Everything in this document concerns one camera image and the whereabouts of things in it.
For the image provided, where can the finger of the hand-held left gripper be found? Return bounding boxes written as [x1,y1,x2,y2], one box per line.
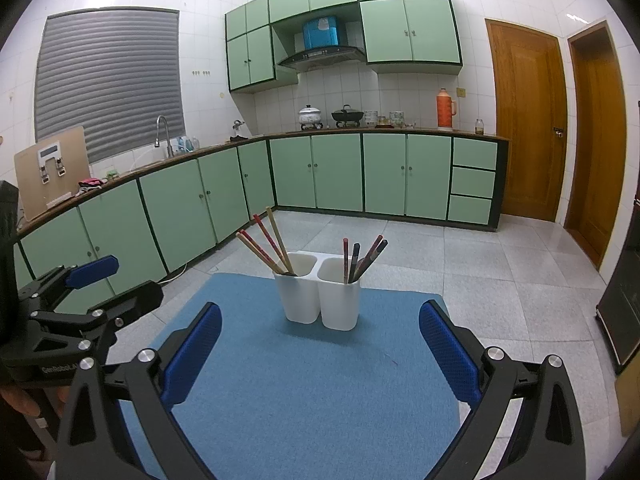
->
[30,280,165,361]
[17,255,120,313]

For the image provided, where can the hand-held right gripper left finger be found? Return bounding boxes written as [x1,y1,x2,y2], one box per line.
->
[55,301,223,480]

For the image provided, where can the white bracket device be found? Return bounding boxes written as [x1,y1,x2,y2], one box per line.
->
[37,144,68,183]

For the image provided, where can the black chopsticks pair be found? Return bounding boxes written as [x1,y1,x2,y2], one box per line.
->
[351,234,385,282]

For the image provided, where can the person's left hand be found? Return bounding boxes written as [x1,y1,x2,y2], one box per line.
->
[0,388,43,417]

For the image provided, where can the cardboard box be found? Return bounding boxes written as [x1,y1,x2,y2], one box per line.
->
[614,372,640,438]

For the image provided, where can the wooden board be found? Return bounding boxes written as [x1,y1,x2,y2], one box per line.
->
[14,126,91,222]

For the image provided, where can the black wok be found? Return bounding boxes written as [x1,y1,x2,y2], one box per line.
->
[331,105,365,128]

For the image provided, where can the green base cabinets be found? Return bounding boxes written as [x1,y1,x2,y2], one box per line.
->
[10,130,511,311]

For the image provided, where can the metal faucet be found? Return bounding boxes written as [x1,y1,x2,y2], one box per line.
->
[154,116,175,158]

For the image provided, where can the plain wooden door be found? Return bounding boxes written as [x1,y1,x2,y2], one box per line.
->
[565,21,628,271]

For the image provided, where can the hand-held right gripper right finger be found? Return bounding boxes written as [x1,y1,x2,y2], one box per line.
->
[419,300,588,480]

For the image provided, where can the orange thermos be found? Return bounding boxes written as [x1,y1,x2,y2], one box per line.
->
[436,87,458,132]

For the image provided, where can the grey window blind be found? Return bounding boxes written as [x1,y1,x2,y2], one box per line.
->
[34,7,187,165]

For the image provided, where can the dark glass cabinet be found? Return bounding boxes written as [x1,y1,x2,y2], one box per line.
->
[595,200,640,373]

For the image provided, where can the wooden door with handle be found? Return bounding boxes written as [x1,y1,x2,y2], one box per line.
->
[485,18,568,223]

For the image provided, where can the white cooking pot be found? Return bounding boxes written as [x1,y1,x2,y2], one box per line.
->
[298,105,322,131]

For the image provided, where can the blue mat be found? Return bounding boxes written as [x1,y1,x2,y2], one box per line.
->
[117,272,462,480]

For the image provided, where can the range hood blue cover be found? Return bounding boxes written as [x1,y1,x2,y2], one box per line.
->
[277,16,366,72]

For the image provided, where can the white double utensil holder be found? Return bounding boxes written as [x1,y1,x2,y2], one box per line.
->
[272,251,362,332]

